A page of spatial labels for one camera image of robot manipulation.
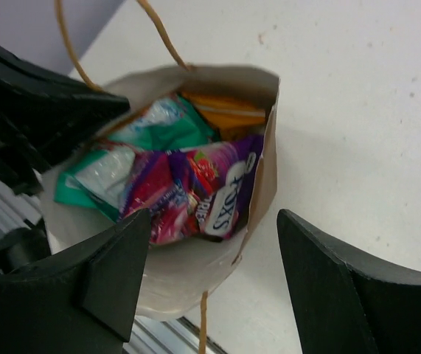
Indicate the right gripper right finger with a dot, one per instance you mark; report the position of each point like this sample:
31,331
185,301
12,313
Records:
346,300

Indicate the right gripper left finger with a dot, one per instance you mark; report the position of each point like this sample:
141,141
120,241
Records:
80,300

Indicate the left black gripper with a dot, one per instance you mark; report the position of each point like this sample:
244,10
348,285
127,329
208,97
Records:
50,116

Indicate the teal candy bag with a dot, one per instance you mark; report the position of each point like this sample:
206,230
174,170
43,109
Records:
98,179

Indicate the purple Fox's candy bag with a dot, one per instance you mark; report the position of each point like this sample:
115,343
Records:
193,191

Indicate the orange Kettle chips bag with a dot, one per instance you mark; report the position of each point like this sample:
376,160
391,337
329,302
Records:
232,118

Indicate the aluminium mounting rail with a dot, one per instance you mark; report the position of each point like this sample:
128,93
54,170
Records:
3,214

